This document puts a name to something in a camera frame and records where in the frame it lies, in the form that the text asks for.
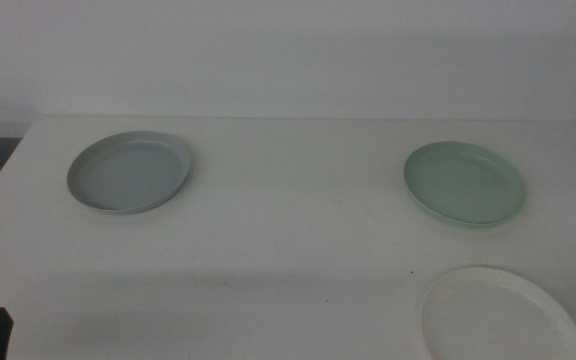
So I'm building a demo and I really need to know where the green shallow bowl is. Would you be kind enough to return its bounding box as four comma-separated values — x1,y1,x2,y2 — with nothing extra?
402,140,528,230

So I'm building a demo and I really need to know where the white shallow bowl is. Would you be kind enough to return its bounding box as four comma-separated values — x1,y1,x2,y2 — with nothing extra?
419,265,576,360

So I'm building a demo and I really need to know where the grey shallow bowl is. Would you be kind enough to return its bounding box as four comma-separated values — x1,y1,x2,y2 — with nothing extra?
66,130,192,216

